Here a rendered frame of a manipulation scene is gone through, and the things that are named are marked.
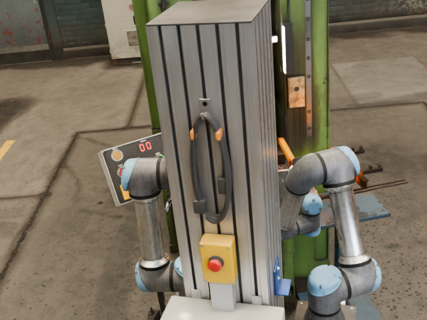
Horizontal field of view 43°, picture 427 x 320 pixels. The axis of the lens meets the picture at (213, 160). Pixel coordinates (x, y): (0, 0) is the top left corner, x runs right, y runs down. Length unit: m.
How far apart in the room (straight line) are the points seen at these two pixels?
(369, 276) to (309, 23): 1.38
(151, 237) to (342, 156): 0.74
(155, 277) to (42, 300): 1.81
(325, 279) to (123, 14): 6.60
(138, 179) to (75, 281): 2.05
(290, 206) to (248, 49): 0.93
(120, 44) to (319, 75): 5.58
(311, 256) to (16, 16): 6.83
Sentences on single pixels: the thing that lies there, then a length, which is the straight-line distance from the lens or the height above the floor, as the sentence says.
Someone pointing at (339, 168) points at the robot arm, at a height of 1.38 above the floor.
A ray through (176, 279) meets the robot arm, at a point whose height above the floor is 1.01.
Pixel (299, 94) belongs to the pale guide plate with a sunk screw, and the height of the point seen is 1.26.
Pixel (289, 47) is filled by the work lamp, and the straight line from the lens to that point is 2.83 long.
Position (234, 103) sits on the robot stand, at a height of 1.84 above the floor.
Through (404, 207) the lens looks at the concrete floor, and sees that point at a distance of 4.34.
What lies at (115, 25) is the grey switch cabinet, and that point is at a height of 0.60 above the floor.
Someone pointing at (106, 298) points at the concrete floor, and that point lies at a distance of 3.66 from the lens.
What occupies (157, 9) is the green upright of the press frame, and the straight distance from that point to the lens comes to 2.76.
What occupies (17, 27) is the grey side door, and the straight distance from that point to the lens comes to 9.26.
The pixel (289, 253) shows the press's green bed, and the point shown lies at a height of 0.36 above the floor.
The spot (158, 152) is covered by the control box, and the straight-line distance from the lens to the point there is 2.75.
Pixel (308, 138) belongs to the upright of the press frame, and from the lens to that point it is 3.07.
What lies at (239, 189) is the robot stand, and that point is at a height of 1.60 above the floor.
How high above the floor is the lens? 2.30
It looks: 27 degrees down
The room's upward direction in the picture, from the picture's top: 6 degrees counter-clockwise
